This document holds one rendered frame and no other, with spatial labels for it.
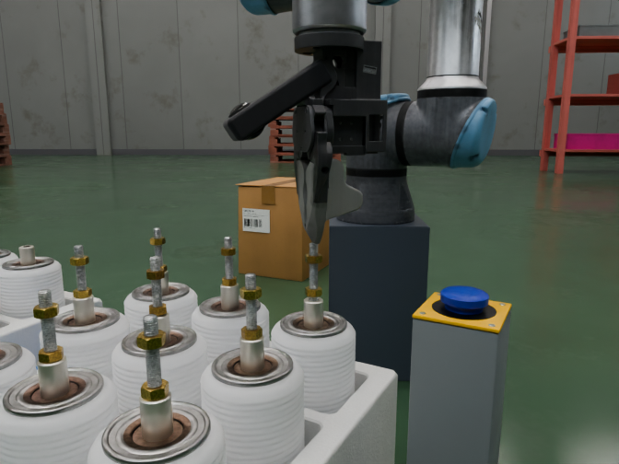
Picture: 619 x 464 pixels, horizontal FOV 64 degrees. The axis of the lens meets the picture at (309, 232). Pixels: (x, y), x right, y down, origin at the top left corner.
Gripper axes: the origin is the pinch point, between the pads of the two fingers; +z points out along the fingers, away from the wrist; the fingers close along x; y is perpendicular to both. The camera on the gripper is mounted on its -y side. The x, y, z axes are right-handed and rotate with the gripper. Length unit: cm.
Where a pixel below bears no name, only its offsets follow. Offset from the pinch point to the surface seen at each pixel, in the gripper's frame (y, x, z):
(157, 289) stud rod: -16.1, -0.1, 5.0
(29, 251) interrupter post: -36, 38, 8
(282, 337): -3.6, -1.6, 11.1
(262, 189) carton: 16, 104, 7
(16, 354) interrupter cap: -29.4, 0.1, 10.4
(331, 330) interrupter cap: 1.6, -2.7, 10.5
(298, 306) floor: 19, 74, 36
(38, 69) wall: -241, 1127, -137
